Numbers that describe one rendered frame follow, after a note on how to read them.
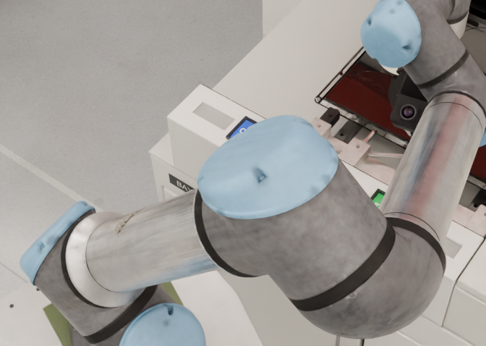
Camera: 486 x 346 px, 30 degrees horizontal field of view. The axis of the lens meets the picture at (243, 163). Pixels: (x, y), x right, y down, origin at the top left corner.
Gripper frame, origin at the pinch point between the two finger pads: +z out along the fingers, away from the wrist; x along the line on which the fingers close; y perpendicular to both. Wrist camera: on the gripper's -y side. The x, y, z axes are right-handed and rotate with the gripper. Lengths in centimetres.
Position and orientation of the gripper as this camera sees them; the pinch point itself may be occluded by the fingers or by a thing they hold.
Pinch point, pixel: (412, 133)
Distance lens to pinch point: 140.4
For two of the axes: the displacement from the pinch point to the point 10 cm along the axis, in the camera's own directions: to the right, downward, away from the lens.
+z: 0.3, 6.1, 7.9
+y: 4.6, -7.1, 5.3
